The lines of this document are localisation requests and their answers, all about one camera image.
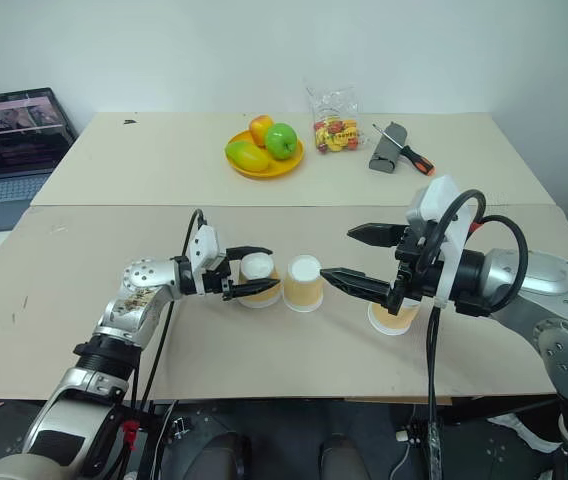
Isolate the green apple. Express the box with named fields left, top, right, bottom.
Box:
left=264, top=122, right=299, bottom=162

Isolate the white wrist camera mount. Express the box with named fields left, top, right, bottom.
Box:
left=405, top=174, right=481, bottom=308
left=186, top=225, right=228, bottom=275

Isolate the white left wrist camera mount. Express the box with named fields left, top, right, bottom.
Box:
left=186, top=225, right=228, bottom=275

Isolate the orange yellow peach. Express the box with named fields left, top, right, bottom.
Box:
left=248, top=114, right=275, bottom=148

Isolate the white floor cable with plug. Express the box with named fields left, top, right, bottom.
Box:
left=388, top=427, right=418, bottom=480

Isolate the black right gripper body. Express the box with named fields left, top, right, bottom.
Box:
left=386, top=224, right=445, bottom=316

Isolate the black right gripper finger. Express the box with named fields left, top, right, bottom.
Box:
left=346, top=222, right=410, bottom=249
left=319, top=267, right=394, bottom=304

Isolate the orange black screwdriver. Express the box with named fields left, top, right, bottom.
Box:
left=371, top=123, right=437, bottom=178

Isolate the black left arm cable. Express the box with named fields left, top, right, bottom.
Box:
left=131, top=208, right=208, bottom=416

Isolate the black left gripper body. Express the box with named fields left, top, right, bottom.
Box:
left=201, top=253, right=240, bottom=302

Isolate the yellow green mango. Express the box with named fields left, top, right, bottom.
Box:
left=225, top=140, right=272, bottom=173

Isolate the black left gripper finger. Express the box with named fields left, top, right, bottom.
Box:
left=223, top=279, right=283, bottom=302
left=226, top=245, right=275, bottom=263

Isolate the clear bag of candy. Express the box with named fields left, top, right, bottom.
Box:
left=304, top=78, right=363, bottom=155

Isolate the beige paper cup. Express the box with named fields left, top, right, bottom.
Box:
left=367, top=297, right=422, bottom=337
left=282, top=254, right=326, bottom=314
left=234, top=252, right=283, bottom=309

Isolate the yellow plastic plate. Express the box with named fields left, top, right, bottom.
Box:
left=223, top=129, right=307, bottom=180

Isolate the grey rectangular case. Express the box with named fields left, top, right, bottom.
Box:
left=368, top=120, right=410, bottom=175

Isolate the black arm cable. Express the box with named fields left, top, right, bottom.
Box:
left=131, top=208, right=208, bottom=416
left=415, top=189, right=531, bottom=480

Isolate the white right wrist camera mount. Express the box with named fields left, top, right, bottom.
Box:
left=405, top=174, right=481, bottom=308

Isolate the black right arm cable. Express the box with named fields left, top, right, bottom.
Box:
left=415, top=189, right=531, bottom=480

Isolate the open grey laptop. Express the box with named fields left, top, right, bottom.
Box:
left=0, top=87, right=81, bottom=237

